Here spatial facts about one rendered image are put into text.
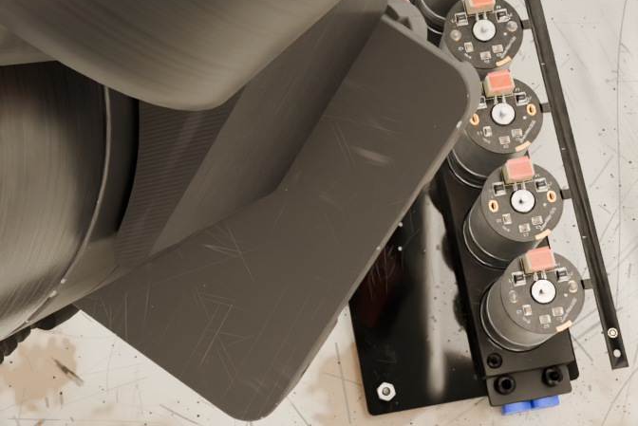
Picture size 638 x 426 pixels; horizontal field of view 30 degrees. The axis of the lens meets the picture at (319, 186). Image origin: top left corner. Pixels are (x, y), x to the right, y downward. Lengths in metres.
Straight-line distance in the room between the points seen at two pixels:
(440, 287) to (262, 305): 0.23
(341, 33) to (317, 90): 0.01
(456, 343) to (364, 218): 0.23
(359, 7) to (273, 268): 0.05
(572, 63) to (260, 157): 0.31
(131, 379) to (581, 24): 0.21
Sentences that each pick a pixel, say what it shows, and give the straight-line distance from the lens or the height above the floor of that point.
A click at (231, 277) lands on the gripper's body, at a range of 0.18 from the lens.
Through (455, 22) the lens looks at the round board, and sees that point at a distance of 0.38.
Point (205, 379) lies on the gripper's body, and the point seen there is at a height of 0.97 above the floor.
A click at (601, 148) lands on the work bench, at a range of 0.44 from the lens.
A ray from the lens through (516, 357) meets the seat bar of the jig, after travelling 0.40.
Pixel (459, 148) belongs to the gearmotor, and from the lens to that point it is 0.39.
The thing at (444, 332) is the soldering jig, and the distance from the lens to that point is 0.41.
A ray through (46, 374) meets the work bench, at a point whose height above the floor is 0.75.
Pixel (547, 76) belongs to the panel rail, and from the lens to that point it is 0.38.
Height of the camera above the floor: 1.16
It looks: 75 degrees down
